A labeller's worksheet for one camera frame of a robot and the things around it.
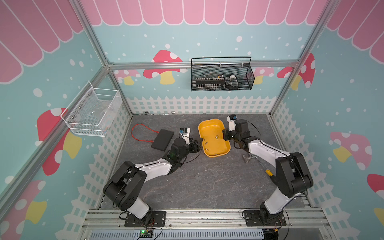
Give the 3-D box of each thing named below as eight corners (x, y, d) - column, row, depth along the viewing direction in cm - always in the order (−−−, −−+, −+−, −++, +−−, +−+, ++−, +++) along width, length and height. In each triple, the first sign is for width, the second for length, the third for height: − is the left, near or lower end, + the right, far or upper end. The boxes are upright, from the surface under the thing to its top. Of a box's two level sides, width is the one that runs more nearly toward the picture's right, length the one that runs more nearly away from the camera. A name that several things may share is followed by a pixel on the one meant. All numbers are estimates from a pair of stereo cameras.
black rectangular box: (151, 147, 103) (150, 145, 102) (161, 130, 113) (161, 128, 112) (164, 151, 101) (164, 150, 100) (174, 133, 111) (174, 132, 109)
